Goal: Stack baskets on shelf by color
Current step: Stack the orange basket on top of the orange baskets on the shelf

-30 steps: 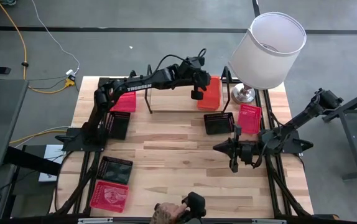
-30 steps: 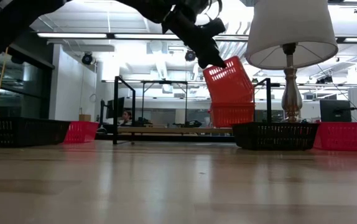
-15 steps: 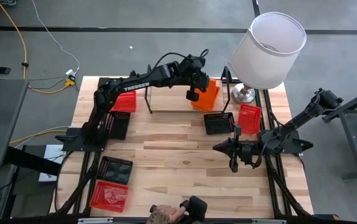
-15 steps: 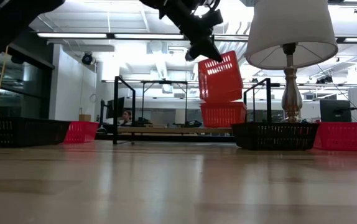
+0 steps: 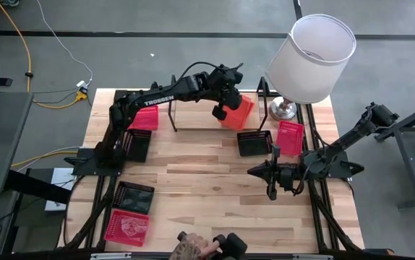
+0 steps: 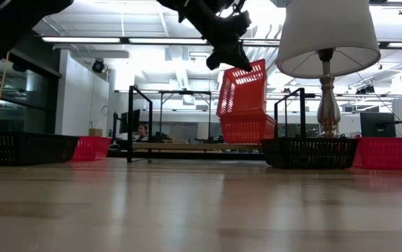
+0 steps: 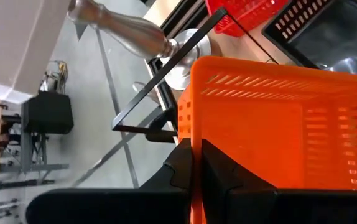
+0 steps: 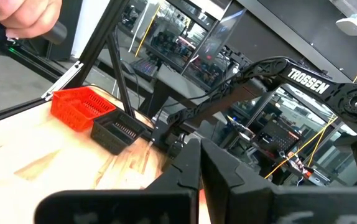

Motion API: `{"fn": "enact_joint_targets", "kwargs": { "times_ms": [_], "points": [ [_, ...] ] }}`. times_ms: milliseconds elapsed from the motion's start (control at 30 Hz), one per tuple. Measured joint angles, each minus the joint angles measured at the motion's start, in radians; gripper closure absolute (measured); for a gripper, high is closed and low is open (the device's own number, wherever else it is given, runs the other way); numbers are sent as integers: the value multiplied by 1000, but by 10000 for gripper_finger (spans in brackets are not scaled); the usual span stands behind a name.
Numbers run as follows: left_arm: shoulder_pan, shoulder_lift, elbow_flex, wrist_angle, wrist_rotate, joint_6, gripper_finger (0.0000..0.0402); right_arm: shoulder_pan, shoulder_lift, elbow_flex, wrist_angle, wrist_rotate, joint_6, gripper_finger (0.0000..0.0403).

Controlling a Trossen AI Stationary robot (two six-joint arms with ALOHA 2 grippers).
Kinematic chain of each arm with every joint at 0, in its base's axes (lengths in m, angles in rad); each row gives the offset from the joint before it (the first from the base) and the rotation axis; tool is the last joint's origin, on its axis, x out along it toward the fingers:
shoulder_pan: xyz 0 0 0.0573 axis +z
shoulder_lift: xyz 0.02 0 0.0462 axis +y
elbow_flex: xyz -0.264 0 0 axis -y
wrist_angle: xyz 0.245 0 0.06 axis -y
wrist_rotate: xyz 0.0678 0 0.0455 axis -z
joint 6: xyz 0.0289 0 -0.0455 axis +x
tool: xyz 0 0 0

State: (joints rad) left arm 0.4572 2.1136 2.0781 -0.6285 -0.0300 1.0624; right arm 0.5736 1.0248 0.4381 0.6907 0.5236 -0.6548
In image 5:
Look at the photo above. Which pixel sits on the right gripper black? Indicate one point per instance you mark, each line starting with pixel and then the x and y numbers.
pixel 285 173

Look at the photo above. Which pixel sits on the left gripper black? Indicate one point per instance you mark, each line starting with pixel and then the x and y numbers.
pixel 233 99

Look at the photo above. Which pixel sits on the orange plastic basket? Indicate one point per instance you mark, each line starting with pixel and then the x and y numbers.
pixel 241 115

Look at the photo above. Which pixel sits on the black plastic basket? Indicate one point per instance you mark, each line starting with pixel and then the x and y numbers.
pixel 133 198
pixel 139 146
pixel 254 143

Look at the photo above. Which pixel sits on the red plastic basket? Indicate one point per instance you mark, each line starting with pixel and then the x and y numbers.
pixel 147 119
pixel 290 138
pixel 127 228

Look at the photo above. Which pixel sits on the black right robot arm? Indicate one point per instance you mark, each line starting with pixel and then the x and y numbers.
pixel 348 135

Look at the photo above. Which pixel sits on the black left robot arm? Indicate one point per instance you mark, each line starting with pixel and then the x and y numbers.
pixel 157 101

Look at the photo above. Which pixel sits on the black handheld device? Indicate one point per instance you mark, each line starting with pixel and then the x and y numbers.
pixel 234 245

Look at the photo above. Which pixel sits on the white shade table lamp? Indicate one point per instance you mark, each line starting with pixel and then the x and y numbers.
pixel 308 68

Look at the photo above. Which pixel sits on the person's hand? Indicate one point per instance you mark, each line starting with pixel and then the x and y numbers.
pixel 191 249

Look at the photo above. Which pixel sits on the grey metal stand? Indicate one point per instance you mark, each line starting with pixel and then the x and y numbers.
pixel 410 169

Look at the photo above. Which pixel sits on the white power adapter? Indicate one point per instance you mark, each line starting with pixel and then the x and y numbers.
pixel 81 84

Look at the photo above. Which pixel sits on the white paper box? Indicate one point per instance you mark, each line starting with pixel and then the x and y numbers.
pixel 61 177

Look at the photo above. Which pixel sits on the black beam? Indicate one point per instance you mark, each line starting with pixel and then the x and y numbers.
pixel 37 187

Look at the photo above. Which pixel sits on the black metal rig frame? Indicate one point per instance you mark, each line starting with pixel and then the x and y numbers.
pixel 325 224

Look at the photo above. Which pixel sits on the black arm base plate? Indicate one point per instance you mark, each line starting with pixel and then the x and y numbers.
pixel 84 166
pixel 348 168

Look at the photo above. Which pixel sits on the silver metal bracket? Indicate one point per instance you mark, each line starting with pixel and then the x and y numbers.
pixel 111 256
pixel 312 257

